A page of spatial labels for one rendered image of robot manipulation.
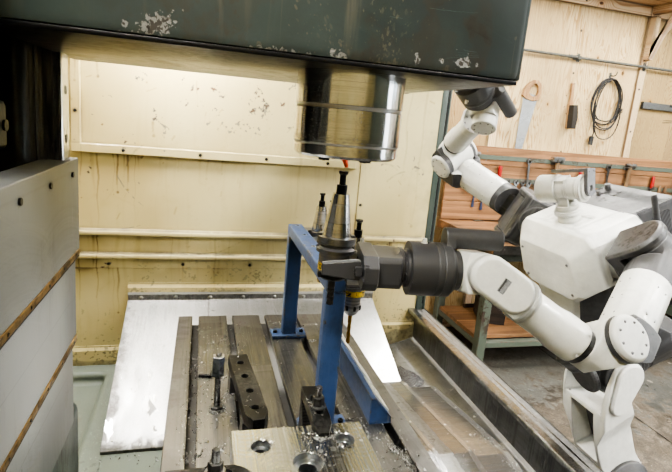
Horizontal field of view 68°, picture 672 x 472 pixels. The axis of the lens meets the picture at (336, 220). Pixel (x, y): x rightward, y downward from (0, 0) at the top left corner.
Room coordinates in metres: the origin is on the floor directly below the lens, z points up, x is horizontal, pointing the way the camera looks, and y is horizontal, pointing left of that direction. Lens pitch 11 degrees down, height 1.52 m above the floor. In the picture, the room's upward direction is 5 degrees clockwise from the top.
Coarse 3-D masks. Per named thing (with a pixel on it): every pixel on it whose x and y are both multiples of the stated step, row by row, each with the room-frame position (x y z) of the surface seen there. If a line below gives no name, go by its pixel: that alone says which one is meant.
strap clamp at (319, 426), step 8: (304, 392) 0.86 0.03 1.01; (312, 392) 0.86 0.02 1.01; (320, 392) 0.81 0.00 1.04; (304, 400) 0.85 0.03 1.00; (312, 400) 0.82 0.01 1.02; (320, 400) 0.81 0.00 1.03; (304, 408) 0.87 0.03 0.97; (312, 408) 0.81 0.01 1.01; (320, 408) 0.81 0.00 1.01; (304, 416) 0.86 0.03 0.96; (312, 416) 0.79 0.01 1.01; (320, 416) 0.79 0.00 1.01; (328, 416) 0.79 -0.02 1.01; (304, 424) 0.85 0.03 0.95; (312, 424) 0.78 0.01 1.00; (320, 424) 0.78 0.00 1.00; (328, 424) 0.78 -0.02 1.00; (320, 432) 0.76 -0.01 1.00; (328, 432) 0.76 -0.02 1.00
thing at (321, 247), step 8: (320, 232) 0.78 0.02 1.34; (320, 240) 0.75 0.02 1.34; (328, 240) 0.74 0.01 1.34; (336, 240) 0.74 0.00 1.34; (344, 240) 0.74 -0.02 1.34; (352, 240) 0.75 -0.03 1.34; (320, 248) 0.75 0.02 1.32; (328, 248) 0.74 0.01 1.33; (336, 248) 0.74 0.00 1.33; (344, 248) 0.75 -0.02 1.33; (352, 248) 0.78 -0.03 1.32
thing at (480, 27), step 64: (0, 0) 0.54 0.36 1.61; (64, 0) 0.55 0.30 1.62; (128, 0) 0.57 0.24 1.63; (192, 0) 0.59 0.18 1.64; (256, 0) 0.61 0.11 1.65; (320, 0) 0.62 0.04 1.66; (384, 0) 0.65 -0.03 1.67; (448, 0) 0.67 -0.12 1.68; (512, 0) 0.69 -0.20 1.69; (128, 64) 0.96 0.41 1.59; (192, 64) 0.83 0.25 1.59; (256, 64) 0.73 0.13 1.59; (320, 64) 0.66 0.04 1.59; (384, 64) 0.65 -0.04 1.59; (448, 64) 0.67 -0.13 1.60; (512, 64) 0.70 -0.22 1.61
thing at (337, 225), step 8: (336, 200) 0.76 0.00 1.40; (344, 200) 0.76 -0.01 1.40; (336, 208) 0.75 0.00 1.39; (344, 208) 0.75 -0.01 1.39; (328, 216) 0.76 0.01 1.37; (336, 216) 0.75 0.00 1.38; (344, 216) 0.75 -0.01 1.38; (328, 224) 0.76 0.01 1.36; (336, 224) 0.75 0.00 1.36; (344, 224) 0.75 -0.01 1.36; (328, 232) 0.75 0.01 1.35; (336, 232) 0.75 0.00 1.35; (344, 232) 0.75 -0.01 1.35
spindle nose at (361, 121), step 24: (312, 72) 0.71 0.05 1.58; (336, 72) 0.69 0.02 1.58; (360, 72) 0.69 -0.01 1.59; (312, 96) 0.71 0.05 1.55; (336, 96) 0.69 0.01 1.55; (360, 96) 0.69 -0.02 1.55; (384, 96) 0.70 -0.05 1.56; (312, 120) 0.70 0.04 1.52; (336, 120) 0.69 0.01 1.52; (360, 120) 0.69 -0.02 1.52; (384, 120) 0.71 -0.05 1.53; (312, 144) 0.71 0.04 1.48; (336, 144) 0.69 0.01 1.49; (360, 144) 0.69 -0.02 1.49; (384, 144) 0.71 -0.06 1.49
